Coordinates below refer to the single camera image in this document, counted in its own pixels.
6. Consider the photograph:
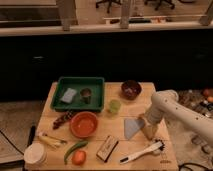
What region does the orange tomato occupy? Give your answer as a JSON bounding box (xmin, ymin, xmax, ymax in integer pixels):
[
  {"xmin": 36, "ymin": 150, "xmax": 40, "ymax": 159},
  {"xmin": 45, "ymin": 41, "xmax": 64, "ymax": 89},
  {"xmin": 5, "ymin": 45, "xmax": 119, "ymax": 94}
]
[{"xmin": 72, "ymin": 150, "xmax": 86, "ymax": 165}]

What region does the white handled brush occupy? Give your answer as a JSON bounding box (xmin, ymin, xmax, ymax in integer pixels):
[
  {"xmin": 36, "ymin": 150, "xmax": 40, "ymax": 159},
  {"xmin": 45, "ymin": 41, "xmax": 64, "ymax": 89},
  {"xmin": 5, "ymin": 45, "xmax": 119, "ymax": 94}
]
[{"xmin": 119, "ymin": 140, "xmax": 164, "ymax": 164}]

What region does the black cable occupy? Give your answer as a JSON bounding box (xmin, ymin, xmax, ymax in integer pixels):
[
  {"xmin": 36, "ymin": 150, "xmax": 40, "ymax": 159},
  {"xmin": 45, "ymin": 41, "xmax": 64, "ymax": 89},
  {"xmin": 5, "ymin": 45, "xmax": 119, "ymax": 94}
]
[{"xmin": 178, "ymin": 162, "xmax": 213, "ymax": 171}]

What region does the green chili pepper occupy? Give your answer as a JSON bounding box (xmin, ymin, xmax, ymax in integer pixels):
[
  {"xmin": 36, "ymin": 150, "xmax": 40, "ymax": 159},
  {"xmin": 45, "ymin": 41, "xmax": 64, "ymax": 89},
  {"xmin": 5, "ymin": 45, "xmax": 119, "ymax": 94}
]
[{"xmin": 64, "ymin": 140, "xmax": 88, "ymax": 165}]

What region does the green plastic tray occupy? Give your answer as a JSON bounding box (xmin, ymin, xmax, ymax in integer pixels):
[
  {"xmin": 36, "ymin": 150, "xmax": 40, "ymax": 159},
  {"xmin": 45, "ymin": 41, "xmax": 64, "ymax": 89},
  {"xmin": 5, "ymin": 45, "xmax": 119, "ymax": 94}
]
[{"xmin": 51, "ymin": 77, "xmax": 105, "ymax": 112}]

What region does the yellow corn husk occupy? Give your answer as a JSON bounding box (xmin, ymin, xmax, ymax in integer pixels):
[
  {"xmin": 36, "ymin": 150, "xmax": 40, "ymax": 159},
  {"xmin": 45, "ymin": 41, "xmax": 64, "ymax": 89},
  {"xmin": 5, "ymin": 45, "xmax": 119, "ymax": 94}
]
[{"xmin": 38, "ymin": 133, "xmax": 66, "ymax": 148}]

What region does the grey blue towel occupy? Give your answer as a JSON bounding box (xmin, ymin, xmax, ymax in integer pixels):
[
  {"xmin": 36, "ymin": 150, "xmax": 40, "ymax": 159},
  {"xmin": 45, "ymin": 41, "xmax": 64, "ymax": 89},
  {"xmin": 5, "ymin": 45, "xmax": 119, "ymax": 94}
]
[{"xmin": 124, "ymin": 118, "xmax": 144, "ymax": 140}]

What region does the dark red dried pepper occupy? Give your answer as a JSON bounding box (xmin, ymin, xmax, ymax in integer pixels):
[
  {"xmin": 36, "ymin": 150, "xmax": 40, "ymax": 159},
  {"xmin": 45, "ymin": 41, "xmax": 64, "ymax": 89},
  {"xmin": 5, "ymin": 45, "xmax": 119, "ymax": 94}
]
[{"xmin": 53, "ymin": 111, "xmax": 73, "ymax": 129}]

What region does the metal cup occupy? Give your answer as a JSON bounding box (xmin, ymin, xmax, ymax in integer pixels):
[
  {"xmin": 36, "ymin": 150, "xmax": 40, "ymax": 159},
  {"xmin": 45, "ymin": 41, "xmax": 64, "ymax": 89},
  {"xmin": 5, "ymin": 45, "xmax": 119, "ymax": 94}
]
[{"xmin": 80, "ymin": 88, "xmax": 92, "ymax": 104}]

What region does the white round lid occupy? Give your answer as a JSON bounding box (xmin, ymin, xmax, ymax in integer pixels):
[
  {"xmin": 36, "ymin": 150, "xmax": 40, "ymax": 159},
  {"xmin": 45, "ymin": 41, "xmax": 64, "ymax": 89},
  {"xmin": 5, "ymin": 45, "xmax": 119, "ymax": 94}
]
[{"xmin": 24, "ymin": 143, "xmax": 46, "ymax": 165}]

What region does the wooden block eraser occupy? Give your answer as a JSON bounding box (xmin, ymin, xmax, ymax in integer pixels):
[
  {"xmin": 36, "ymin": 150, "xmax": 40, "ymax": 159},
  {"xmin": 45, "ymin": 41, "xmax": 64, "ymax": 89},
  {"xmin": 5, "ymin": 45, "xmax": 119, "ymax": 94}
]
[{"xmin": 96, "ymin": 135, "xmax": 119, "ymax": 162}]

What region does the black office chair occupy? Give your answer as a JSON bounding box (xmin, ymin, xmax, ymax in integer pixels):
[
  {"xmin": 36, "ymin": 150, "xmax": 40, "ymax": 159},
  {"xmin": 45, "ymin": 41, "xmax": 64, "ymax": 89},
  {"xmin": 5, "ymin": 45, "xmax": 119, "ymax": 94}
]
[{"xmin": 95, "ymin": 0, "xmax": 122, "ymax": 14}]

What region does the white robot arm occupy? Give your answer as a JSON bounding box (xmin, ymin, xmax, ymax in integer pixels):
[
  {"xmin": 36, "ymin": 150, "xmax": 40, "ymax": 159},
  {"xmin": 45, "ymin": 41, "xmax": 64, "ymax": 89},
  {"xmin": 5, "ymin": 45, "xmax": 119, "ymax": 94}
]
[{"xmin": 142, "ymin": 90, "xmax": 213, "ymax": 147}]

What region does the grey sponge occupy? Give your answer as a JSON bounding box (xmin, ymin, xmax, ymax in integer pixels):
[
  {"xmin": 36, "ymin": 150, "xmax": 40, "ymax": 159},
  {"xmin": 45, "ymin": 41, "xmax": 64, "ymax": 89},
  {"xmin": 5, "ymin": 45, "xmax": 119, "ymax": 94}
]
[{"xmin": 61, "ymin": 88, "xmax": 77, "ymax": 103}]

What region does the red orange bowl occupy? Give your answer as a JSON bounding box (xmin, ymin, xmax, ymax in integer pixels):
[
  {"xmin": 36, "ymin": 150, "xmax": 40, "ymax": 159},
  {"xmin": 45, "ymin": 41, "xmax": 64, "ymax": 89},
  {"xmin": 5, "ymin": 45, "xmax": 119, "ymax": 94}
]
[{"xmin": 69, "ymin": 111, "xmax": 98, "ymax": 138}]

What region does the dark brown bowl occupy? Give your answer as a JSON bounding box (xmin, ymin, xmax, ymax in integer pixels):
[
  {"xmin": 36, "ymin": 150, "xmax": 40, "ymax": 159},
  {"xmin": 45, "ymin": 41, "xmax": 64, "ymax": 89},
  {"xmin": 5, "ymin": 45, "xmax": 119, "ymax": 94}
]
[{"xmin": 121, "ymin": 80, "xmax": 142, "ymax": 100}]

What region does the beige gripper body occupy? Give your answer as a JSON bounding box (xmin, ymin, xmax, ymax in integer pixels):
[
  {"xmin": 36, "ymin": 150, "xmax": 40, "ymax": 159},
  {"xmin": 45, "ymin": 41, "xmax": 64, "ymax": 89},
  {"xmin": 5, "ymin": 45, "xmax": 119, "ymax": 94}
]
[{"xmin": 139, "ymin": 114, "xmax": 158, "ymax": 140}]

